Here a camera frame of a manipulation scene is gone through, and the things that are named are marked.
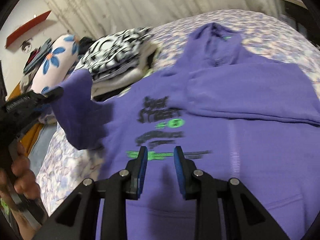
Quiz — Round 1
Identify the pink blue-flower rolled quilt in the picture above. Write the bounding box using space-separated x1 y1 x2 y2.
30 34 79 94

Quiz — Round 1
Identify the purple hoodie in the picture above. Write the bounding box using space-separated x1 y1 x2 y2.
52 23 319 239

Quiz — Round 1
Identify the cartoon face wall sticker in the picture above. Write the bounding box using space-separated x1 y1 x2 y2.
21 39 33 54

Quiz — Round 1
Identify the purple cat-print bed blanket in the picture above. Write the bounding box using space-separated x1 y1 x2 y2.
36 10 319 215

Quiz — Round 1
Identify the black clothing by headboard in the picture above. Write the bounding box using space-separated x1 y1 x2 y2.
78 37 95 55

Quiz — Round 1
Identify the grey denim clothes pile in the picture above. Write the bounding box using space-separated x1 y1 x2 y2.
20 38 53 93

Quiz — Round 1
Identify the person's left hand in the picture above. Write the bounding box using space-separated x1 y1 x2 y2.
1 141 40 206

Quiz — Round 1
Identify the cream folded clothes stack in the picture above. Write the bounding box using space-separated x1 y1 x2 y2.
91 42 159 98

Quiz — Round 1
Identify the black white patterned folded garment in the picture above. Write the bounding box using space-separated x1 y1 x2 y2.
75 27 153 82

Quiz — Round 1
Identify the red wall shelf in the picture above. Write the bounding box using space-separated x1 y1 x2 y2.
5 10 52 49

